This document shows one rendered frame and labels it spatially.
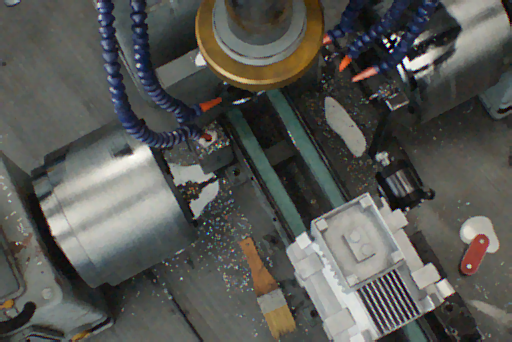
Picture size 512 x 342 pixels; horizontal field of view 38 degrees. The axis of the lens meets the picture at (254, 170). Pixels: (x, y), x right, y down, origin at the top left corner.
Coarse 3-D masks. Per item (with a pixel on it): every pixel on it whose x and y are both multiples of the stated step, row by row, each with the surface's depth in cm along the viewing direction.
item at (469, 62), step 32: (384, 0) 125; (416, 0) 124; (448, 0) 123; (480, 0) 123; (448, 32) 122; (480, 32) 123; (416, 64) 122; (448, 64) 123; (480, 64) 125; (384, 96) 129; (416, 96) 124; (448, 96) 127
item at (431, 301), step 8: (376, 200) 122; (304, 232) 121; (296, 240) 122; (304, 240) 121; (312, 240) 120; (432, 296) 118; (424, 304) 117; (432, 304) 117; (440, 304) 118; (352, 336) 117; (360, 336) 116; (368, 336) 116
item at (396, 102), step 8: (392, 96) 111; (400, 96) 110; (384, 104) 111; (392, 104) 109; (400, 104) 109; (384, 112) 113; (392, 112) 110; (400, 112) 112; (384, 120) 115; (392, 120) 114; (400, 120) 117; (376, 128) 121; (384, 128) 117; (392, 128) 118; (376, 136) 123; (384, 136) 121; (392, 136) 123; (376, 144) 125; (384, 144) 126; (368, 152) 133; (376, 152) 128; (384, 152) 131
